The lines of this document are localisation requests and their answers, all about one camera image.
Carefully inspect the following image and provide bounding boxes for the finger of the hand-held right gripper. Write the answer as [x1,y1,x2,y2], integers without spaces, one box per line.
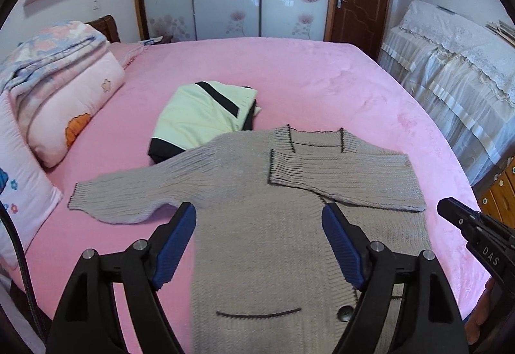
[437,197,482,246]

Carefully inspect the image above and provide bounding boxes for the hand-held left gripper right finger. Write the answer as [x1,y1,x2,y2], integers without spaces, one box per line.
[321,202,470,354]

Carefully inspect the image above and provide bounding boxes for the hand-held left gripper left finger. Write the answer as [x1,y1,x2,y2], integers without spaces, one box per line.
[46,202,198,354]

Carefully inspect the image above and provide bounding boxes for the grey knit sweater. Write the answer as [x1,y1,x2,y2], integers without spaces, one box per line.
[68,125,437,354]

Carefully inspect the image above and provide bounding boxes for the person's right hand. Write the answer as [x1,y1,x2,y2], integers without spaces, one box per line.
[463,277,508,347]

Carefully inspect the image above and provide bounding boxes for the wooden drawer cabinet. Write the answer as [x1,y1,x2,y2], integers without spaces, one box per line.
[477,155,515,232]

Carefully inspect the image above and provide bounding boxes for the folded cream black garment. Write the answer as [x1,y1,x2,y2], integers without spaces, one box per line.
[147,81,262,166]

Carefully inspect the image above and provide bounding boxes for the pink bed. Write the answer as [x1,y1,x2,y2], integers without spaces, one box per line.
[8,38,493,354]

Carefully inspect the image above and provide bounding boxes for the white flower pillow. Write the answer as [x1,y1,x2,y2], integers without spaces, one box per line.
[0,90,64,270]

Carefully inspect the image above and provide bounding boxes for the pink flower pillow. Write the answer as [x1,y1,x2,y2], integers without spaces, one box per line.
[8,52,126,169]

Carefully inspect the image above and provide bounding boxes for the stack of papers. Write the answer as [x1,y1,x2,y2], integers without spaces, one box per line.
[485,18,515,51]

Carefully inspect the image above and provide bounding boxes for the wooden headboard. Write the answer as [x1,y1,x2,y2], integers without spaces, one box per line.
[84,15,121,44]

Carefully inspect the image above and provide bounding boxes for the folded floral quilt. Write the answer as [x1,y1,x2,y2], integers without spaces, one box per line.
[0,20,111,105]

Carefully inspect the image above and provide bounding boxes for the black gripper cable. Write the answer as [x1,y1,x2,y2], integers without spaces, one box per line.
[0,201,45,339]

